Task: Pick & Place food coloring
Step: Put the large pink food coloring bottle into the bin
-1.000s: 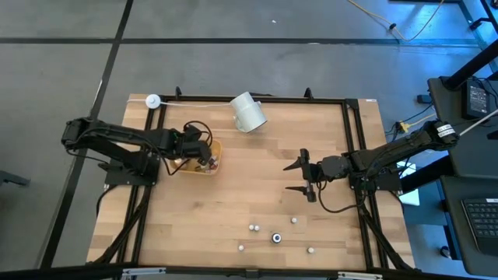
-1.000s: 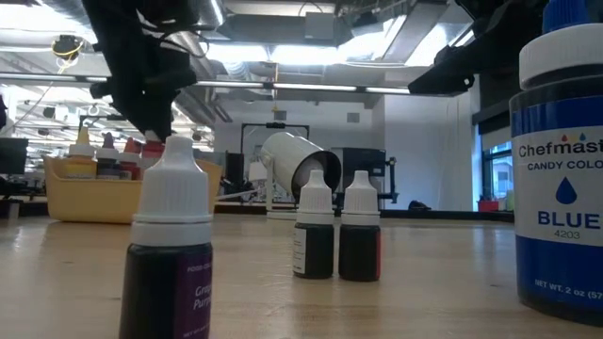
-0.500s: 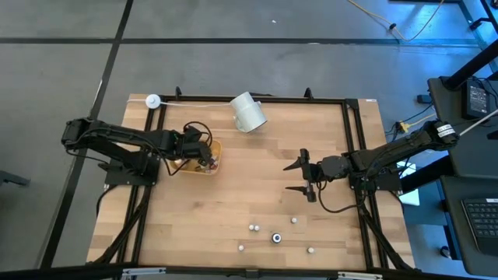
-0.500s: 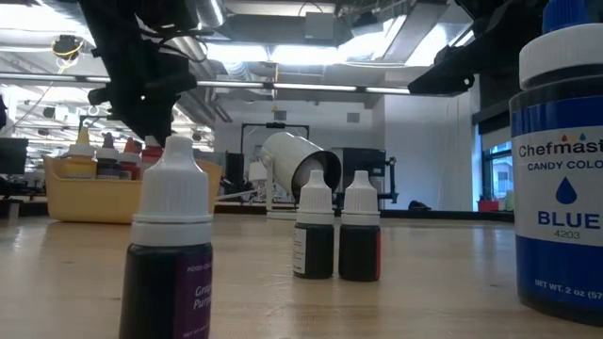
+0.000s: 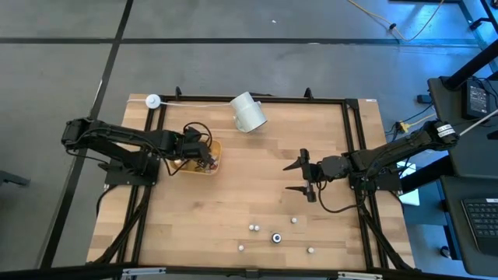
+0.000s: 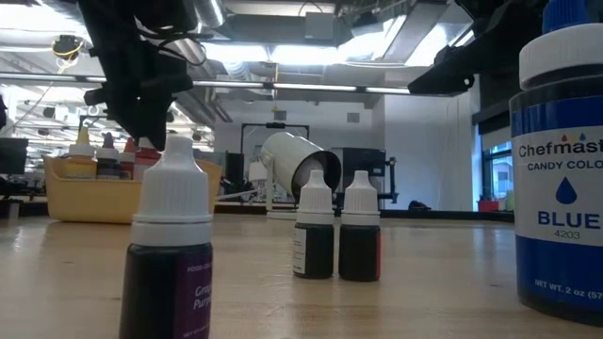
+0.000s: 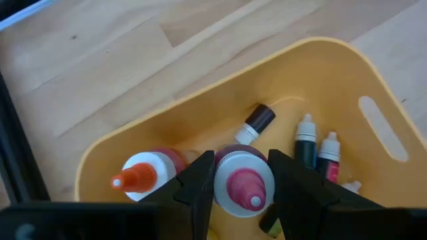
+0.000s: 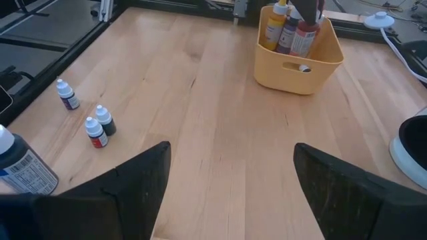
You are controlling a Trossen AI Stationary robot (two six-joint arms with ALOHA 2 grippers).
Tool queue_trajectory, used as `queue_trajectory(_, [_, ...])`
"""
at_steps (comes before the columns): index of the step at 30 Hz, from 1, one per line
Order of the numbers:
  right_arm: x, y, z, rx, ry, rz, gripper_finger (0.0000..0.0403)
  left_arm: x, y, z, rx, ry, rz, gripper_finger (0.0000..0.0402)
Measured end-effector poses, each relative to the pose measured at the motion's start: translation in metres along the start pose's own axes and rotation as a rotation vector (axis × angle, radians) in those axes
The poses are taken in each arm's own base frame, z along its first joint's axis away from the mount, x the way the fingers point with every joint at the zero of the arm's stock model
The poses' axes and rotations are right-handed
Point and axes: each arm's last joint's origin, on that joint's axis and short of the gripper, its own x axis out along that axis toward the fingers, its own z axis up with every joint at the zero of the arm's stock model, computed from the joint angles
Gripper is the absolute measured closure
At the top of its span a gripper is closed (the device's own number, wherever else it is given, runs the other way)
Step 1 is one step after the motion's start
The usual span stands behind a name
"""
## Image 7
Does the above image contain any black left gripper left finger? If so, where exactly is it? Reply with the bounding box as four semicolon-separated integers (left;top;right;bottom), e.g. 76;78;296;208
0;149;216;240

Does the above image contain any yellow plastic bin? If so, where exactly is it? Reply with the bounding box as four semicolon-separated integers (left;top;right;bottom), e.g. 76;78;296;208
73;36;427;240

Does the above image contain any pink-capped red colouring bottle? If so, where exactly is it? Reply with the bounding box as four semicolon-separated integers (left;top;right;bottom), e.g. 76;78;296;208
213;143;276;219

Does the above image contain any orange-capped red colouring bottle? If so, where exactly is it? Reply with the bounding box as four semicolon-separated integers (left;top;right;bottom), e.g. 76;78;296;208
111;147;188;203

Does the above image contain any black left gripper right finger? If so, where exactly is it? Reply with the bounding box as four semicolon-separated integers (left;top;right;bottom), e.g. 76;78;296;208
268;149;427;240

